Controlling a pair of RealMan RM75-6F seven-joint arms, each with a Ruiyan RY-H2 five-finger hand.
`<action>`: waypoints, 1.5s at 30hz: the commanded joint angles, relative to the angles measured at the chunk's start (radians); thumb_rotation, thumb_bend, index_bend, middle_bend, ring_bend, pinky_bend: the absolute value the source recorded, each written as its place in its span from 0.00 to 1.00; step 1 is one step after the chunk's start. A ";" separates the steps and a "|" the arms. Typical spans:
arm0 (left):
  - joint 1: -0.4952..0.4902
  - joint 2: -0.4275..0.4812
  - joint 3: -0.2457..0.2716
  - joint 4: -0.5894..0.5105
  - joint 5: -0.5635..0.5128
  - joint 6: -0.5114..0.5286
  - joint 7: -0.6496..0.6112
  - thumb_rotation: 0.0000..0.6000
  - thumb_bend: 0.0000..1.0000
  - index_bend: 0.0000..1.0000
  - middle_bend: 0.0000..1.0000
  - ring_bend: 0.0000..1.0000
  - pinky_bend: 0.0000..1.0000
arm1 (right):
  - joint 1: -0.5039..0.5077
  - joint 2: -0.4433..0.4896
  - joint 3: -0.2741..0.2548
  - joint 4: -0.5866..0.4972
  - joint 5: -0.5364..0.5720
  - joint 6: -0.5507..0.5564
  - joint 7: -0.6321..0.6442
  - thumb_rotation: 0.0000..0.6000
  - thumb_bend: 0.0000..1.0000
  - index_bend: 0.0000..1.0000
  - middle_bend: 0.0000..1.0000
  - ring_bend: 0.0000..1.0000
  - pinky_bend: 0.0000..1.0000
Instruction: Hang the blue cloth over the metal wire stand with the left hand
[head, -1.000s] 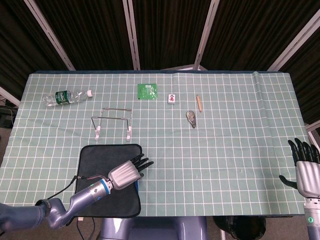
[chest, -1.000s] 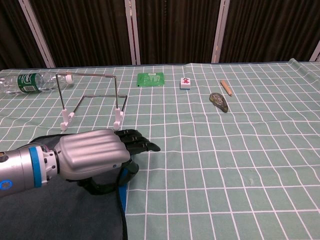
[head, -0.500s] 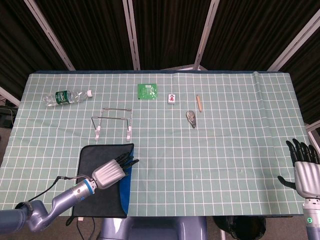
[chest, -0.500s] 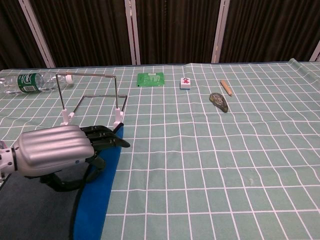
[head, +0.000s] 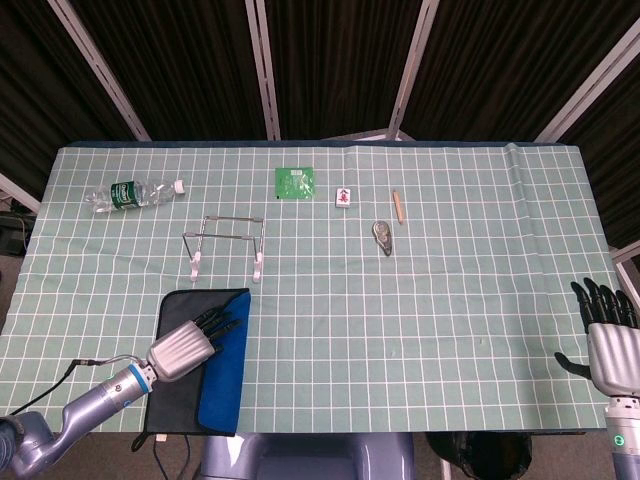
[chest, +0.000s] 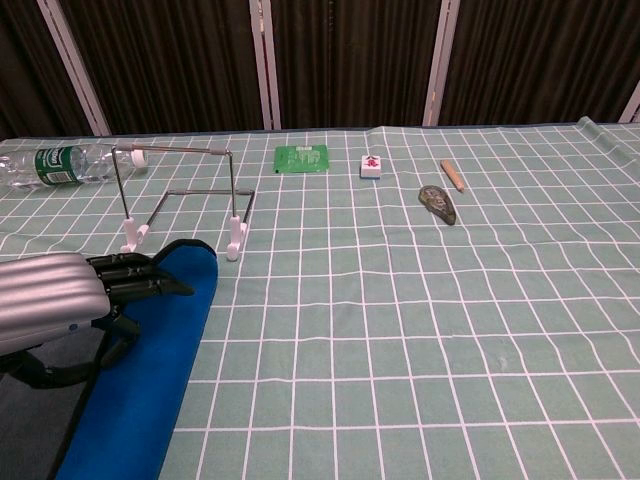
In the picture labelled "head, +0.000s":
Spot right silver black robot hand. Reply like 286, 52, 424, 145
553, 277, 640, 399

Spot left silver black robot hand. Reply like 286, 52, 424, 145
145, 305, 244, 384

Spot blue cloth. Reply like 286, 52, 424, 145
130, 287, 252, 452

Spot grey robot torso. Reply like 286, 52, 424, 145
199, 431, 416, 480

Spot black rubbish bag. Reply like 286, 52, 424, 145
424, 431, 532, 480

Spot clear plastic water bottle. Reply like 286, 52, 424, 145
84, 177, 187, 216

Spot green circuit board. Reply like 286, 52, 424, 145
274, 166, 315, 200

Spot black equipment box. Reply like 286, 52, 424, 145
0, 212, 36, 257

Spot green checked tablecloth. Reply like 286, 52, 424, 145
0, 142, 626, 434

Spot dark pleated curtain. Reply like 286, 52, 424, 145
0, 0, 640, 251

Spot white floor frame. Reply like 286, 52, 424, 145
0, 172, 42, 215
608, 244, 640, 306

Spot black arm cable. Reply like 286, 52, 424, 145
9, 354, 149, 417

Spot metal wire rack white feet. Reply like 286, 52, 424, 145
182, 214, 265, 285

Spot dark hanging cable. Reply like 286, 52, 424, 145
152, 433, 192, 480

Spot white partition post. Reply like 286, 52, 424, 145
243, 0, 282, 141
47, 0, 151, 142
533, 19, 640, 144
324, 0, 441, 143

